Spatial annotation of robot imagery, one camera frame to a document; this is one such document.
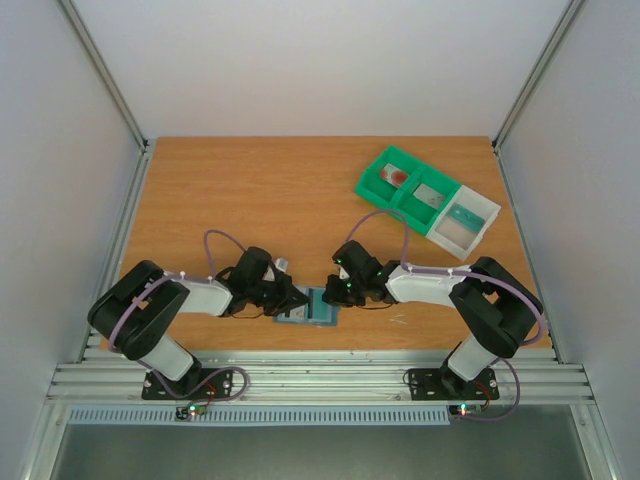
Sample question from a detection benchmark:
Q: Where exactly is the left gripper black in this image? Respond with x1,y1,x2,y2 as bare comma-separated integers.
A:
248,275,310,317

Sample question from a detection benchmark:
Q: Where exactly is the teal card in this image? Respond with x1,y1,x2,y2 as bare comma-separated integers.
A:
309,288,327,321
447,204,485,233

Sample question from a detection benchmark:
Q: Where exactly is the teal card holder wallet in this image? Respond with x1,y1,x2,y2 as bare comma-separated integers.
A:
273,286,340,327

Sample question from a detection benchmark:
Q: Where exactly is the red circle card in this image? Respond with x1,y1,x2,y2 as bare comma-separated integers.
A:
379,163,409,188

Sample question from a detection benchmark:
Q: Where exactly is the grey card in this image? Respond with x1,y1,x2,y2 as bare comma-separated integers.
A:
413,183,445,210

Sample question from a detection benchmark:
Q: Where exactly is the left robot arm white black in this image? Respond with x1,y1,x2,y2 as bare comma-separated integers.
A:
87,247,310,399

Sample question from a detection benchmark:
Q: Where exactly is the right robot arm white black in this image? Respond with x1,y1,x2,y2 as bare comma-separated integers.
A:
323,240,544,400

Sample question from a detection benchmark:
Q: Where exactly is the green plastic bin middle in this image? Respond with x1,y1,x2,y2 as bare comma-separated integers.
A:
391,166,462,236

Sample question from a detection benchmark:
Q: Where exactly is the green plastic bin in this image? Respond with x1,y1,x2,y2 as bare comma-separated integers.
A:
391,166,462,236
354,146,423,208

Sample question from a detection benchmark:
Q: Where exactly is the green plastic bin far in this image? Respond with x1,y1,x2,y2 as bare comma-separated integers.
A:
354,146,423,208

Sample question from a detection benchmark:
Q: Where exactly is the white plastic bin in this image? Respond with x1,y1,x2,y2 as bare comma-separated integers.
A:
426,185,501,260

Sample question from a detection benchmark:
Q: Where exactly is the left small circuit board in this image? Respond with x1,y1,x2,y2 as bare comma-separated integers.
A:
175,404,208,421

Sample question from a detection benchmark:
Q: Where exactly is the small circuit board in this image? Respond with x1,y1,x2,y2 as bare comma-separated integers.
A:
449,403,488,417
175,404,208,421

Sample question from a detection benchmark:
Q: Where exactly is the right small circuit board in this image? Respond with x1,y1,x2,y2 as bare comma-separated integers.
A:
449,403,488,417

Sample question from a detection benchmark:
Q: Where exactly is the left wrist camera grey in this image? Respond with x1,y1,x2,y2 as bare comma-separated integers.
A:
274,257,289,273

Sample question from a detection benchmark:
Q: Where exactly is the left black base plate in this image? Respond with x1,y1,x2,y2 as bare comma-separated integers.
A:
141,368,239,401

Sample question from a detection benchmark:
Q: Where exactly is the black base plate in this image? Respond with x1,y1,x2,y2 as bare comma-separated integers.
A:
141,368,239,401
403,368,500,401

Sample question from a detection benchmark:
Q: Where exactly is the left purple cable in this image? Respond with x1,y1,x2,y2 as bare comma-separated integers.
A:
107,229,251,402

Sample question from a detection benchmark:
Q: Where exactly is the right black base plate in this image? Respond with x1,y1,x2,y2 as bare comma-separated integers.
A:
403,368,500,401

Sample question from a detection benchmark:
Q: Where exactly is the aluminium rail base frame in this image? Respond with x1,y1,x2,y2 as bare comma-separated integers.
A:
24,136,620,479

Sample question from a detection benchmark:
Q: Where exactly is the right aluminium corner post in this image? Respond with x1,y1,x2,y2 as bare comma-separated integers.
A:
491,0,587,156

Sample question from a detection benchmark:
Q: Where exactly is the aluminium corner post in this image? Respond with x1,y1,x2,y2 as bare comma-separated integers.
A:
56,0,149,152
491,0,587,156

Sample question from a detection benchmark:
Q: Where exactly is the left aluminium corner post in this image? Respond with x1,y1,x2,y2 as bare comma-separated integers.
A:
56,0,149,152

